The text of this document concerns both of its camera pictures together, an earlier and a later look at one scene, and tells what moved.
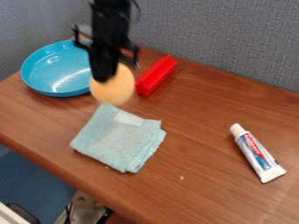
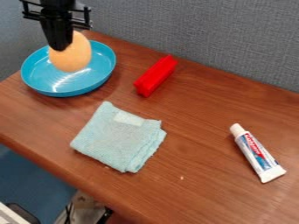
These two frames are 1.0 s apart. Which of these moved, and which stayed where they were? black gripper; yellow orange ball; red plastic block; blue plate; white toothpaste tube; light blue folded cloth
Moved: yellow orange ball; black gripper
Stayed: blue plate; light blue folded cloth; white toothpaste tube; red plastic block
